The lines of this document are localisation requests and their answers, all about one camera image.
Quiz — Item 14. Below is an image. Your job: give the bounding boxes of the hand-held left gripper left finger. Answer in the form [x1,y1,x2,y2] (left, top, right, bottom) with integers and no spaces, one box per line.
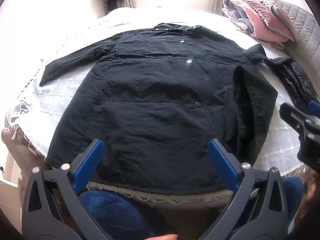
[21,139,105,240]

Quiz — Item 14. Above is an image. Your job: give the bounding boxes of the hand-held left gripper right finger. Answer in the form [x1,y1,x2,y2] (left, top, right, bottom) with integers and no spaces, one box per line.
[200,139,299,240]

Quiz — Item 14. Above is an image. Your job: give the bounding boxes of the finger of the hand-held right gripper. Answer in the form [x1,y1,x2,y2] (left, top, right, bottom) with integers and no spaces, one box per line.
[309,100,320,121]
[279,103,313,131]

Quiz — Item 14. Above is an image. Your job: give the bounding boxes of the large black coat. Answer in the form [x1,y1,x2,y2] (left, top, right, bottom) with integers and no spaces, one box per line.
[39,22,278,197]

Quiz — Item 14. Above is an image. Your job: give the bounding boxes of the person's right forearm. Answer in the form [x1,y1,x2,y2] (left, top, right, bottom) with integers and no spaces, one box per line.
[301,171,320,230]

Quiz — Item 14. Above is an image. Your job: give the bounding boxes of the small black quilted jacket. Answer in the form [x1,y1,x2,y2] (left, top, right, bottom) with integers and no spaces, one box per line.
[269,57,318,107]

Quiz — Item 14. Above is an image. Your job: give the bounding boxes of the person's blue pants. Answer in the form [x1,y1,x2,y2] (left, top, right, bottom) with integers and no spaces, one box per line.
[79,177,305,240]

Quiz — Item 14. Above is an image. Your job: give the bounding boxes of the grey white bedspread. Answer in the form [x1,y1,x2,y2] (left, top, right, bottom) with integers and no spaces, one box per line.
[2,5,320,208]

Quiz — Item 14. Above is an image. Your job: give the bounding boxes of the pink bed sheet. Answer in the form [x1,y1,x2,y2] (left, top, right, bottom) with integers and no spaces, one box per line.
[1,126,52,173]

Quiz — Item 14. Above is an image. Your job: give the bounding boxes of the grey quilted headboard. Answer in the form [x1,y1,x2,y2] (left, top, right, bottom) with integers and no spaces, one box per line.
[266,0,320,87]

